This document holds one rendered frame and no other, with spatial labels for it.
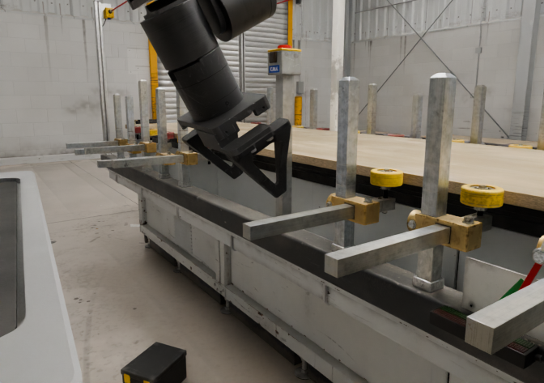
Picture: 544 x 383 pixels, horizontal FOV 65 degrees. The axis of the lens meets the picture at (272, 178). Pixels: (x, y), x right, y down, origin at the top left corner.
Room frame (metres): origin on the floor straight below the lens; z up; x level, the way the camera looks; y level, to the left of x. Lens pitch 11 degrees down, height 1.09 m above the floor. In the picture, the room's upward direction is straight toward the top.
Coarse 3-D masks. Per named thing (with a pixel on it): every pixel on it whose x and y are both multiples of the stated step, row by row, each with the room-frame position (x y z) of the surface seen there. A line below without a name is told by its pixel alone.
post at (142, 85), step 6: (138, 84) 2.27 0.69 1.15; (144, 84) 2.26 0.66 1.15; (138, 90) 2.28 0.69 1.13; (144, 90) 2.26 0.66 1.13; (144, 96) 2.26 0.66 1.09; (144, 102) 2.26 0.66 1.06; (144, 108) 2.26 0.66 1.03; (144, 114) 2.26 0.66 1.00; (144, 120) 2.26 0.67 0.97; (144, 126) 2.26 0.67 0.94; (144, 132) 2.25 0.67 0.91; (144, 138) 2.25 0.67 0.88; (144, 156) 2.25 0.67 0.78
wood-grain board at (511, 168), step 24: (312, 144) 1.74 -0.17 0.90; (336, 144) 1.74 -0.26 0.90; (360, 144) 1.74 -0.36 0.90; (384, 144) 1.74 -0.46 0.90; (408, 144) 1.74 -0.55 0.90; (456, 144) 1.74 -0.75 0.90; (480, 144) 1.74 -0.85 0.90; (336, 168) 1.28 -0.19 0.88; (360, 168) 1.19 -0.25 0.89; (408, 168) 1.13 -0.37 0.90; (456, 168) 1.13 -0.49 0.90; (480, 168) 1.13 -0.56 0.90; (504, 168) 1.13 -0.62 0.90; (528, 168) 1.13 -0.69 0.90; (456, 192) 0.95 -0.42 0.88; (504, 192) 0.86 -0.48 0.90; (528, 192) 0.84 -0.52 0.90
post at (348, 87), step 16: (352, 80) 1.02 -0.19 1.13; (352, 96) 1.02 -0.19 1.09; (352, 112) 1.03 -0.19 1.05; (352, 128) 1.03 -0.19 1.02; (352, 144) 1.03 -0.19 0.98; (352, 160) 1.03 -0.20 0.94; (336, 176) 1.04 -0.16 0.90; (352, 176) 1.03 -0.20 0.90; (336, 192) 1.04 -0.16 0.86; (352, 192) 1.03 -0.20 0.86; (336, 224) 1.04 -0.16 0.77; (352, 224) 1.03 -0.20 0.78; (336, 240) 1.04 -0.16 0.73; (352, 240) 1.03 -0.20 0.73
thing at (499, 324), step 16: (528, 288) 0.49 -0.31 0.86; (496, 304) 0.44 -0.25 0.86; (512, 304) 0.44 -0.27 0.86; (528, 304) 0.44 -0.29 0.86; (480, 320) 0.41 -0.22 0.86; (496, 320) 0.41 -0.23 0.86; (512, 320) 0.41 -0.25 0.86; (528, 320) 0.44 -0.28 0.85; (480, 336) 0.40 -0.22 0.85; (496, 336) 0.40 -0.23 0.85; (512, 336) 0.42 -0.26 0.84
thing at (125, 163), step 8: (112, 160) 1.66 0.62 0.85; (120, 160) 1.65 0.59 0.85; (128, 160) 1.67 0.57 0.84; (136, 160) 1.69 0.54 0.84; (144, 160) 1.71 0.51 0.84; (152, 160) 1.73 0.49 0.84; (160, 160) 1.75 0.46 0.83; (168, 160) 1.77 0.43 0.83; (176, 160) 1.79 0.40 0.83; (208, 160) 1.88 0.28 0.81
